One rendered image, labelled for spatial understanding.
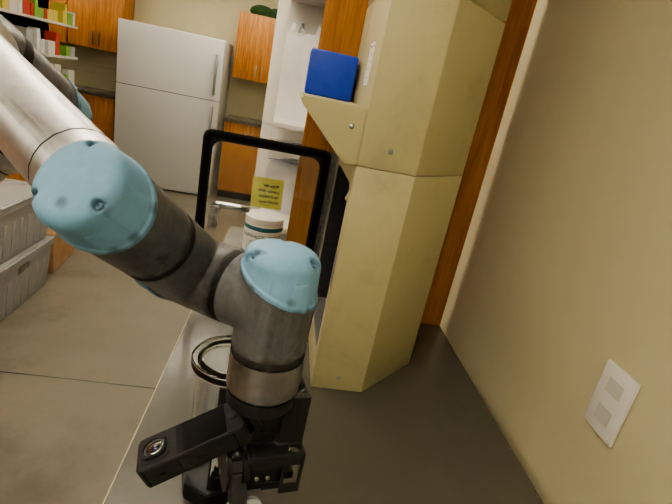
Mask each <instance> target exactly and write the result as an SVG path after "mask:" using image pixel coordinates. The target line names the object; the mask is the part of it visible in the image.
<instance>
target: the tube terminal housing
mask: <svg viewBox="0 0 672 504"><path fill-rule="evenodd" d="M504 28H505V23H503V22H502V21H500V20H499V19H497V18H496V17H494V16H493V15H491V14H490V13H488V12H487V11H485V10H484V9H482V8H481V7H479V6H478V5H476V4H475V3H473V2H472V1H470V0H375V1H374V2H373V3H372V4H371V5H370V6H369V7H368V8H367V11H366V17H365V22H364V27H363V32H362V37H361V42H360V47H359V52H358V58H359V62H358V67H357V72H356V77H355V82H354V87H353V92H352V97H351V101H350V102H352V103H355V104H357V105H360V106H363V107H365V108H366V109H367V110H368V112H367V117H366V122H365V126H364V131H363V136H362V141H361V145H360V150H359V155H358V160H357V164H355V165H349V164H344V162H341V160H340V159H339V160H338V165H337V169H338V166H339V165H340V166H341V167H342V169H343V171H344V173H345V175H346V177H347V179H348V181H349V193H348V198H347V202H346V207H345V212H344V217H343V222H342V227H341V231H340V236H339V241H338V246H337V251H336V254H337V259H336V264H335V269H334V274H333V279H332V283H331V288H330V287H329V289H328V294H327V299H326V304H325V309H324V313H323V318H322V323H321V328H320V333H319V338H318V342H317V346H316V340H315V327H314V314H313V318H312V323H311V328H310V333H309V337H308V343H309V365H310V386H312V387H320V388H329V389H338V390H346V391H355V392H362V391H364V390H366V389H367V388H369V387H371V386H372V385H374V384H375V383H377V382H379V381H380V380H382V379H384V378H385V377H387V376H389V375H390V374H392V373H394V372H395V371H397V370H399V369H400V368H402V367H404V366H405V365H407V364H408V363H409V361H410V358H411V354H412V351H413V347H414V344H415V340H416V337H417V333H418V330H419V326H420V323H421V319H422V316H423V312H424V309H425V305H426V302H427V298H428V295H429V291H430V288H431V284H432V281H433V277H434V274H435V270H436V267H437V263H438V260H439V256H440V253H441V249H442V246H443V242H444V239H445V235H446V232H447V228H448V225H449V221H450V218H451V214H452V211H453V207H454V204H455V200H456V197H457V193H458V190H459V186H460V183H461V179H462V175H463V172H464V168H465V165H466V161H467V158H468V154H469V151H470V147H471V144H472V140H473V137H474V133H475V129H476V126H477V122H478V119H479V115H480V112H481V108H482V105H483V101H484V98H485V94H486V91H487V87H488V84H489V80H490V77H491V73H492V70H493V66H494V63H495V59H496V56H497V52H498V49H499V45H500V42H501V38H502V35H503V31H504ZM375 40H376V45H375V50H374V55H373V60H372V65H371V69H370V74H369V79H368V84H367V87H365V86H363V81H364V76H365V71H366V66H367V61H368V56H369V52H370V47H371V42H373V41H375Z"/></svg>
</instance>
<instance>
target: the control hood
mask: <svg viewBox="0 0 672 504"><path fill-rule="evenodd" d="M300 96H301V100H302V103H303V105H304V106H305V108H306V109H307V111H308V112H309V114H310V115H311V117H312V118H313V120H314V121H315V123H316V124H317V126H318V127H319V129H320V130H321V132H322V133H323V135H324V136H325V138H326V139H327V141H328V142H329V144H330V145H331V147H332V148H333V150H334V151H335V153H336V154H337V156H338V157H339V159H340V160H341V162H344V164H349V165H355V164H357V160H358V155H359V150H360V145H361V141H362V136H363V131H364V126H365V122H366V117H367V112H368V110H367V109H366V108H365V107H363V106H360V105H357V104H355V103H352V102H347V101H342V100H337V99H332V98H327V97H322V96H317V95H312V94H308V93H305V92H302V93H300Z"/></svg>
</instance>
